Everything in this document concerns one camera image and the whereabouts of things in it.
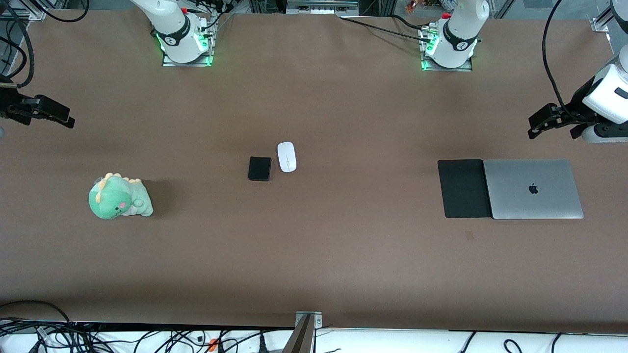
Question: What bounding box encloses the small black phone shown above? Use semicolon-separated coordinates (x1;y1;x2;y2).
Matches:
248;156;272;182

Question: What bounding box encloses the white computer mouse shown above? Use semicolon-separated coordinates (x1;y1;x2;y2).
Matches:
277;142;297;173

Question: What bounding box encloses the black mouse pad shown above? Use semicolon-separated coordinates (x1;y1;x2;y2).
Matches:
437;159;493;219

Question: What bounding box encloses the grey closed laptop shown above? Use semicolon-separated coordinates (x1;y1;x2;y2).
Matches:
483;159;585;220

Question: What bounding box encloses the green dinosaur plush toy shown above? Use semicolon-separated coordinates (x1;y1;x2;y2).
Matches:
88;172;154;220

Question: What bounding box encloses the black hanging cable loop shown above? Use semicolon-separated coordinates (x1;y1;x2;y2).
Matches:
42;0;90;23

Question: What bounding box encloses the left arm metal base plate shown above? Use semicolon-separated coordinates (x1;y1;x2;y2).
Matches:
420;55;474;72

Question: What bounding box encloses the aluminium frame profile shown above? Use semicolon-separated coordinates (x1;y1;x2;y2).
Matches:
590;0;616;33
0;0;50;21

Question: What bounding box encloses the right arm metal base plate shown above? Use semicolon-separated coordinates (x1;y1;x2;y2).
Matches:
162;47;213;67

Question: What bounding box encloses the black cable to arm base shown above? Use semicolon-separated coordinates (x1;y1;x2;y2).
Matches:
340;15;432;44

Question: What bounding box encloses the black looped floor cable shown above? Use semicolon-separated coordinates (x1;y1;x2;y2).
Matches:
0;300;75;339

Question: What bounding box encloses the grey metal rail unit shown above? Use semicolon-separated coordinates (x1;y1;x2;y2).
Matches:
286;0;360;15

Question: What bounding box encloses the metal table edge bracket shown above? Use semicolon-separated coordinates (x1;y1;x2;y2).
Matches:
282;311;323;353

